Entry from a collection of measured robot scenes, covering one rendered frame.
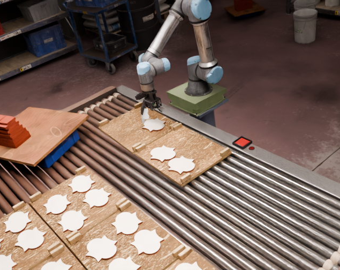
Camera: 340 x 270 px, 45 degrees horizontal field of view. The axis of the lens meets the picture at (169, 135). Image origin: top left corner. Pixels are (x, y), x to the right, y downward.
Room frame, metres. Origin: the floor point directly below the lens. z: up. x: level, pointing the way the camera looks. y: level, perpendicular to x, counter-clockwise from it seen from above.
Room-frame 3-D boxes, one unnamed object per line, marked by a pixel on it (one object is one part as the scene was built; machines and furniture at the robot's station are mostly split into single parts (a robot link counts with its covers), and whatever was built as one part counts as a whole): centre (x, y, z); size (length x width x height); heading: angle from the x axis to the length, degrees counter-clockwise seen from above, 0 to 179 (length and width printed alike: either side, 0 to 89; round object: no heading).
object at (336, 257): (1.77, -0.01, 0.90); 1.95 x 0.05 x 0.05; 34
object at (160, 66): (2.18, -0.01, 1.29); 0.11 x 0.11 x 0.08; 29
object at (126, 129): (2.16, 0.18, 0.93); 0.41 x 0.35 x 0.02; 31
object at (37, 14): (6.23, 1.51, 0.76); 0.50 x 0.36 x 0.24; 130
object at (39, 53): (6.23, 1.59, 0.32); 0.50 x 0.41 x 0.37; 120
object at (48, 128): (2.16, 0.81, 1.03); 0.50 x 0.50 x 0.02; 57
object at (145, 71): (2.11, 0.07, 1.29); 0.09 x 0.08 x 0.11; 119
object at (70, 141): (2.13, 0.75, 0.97); 0.31 x 0.31 x 0.10; 57
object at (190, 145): (1.81, -0.05, 0.93); 0.41 x 0.35 x 0.02; 32
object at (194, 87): (2.44, -0.25, 1.01); 0.15 x 0.15 x 0.10
